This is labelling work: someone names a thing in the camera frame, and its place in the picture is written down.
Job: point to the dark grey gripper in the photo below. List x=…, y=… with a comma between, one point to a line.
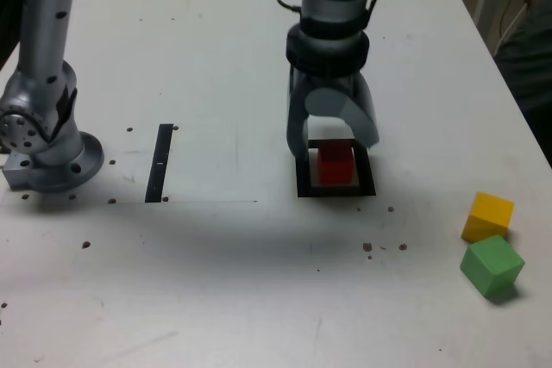
x=328, y=82

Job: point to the red cube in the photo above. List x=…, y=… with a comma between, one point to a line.
x=335, y=165

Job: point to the yellow cube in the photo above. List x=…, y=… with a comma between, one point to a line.
x=487, y=213

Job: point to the green cube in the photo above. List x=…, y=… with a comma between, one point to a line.
x=489, y=264

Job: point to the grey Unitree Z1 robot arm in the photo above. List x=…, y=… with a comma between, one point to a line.
x=43, y=19

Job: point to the black tape square outline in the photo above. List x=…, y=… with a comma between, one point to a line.
x=336, y=192

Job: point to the black tape strip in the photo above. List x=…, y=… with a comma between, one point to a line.
x=157, y=170

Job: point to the person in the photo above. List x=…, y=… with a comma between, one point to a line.
x=530, y=62

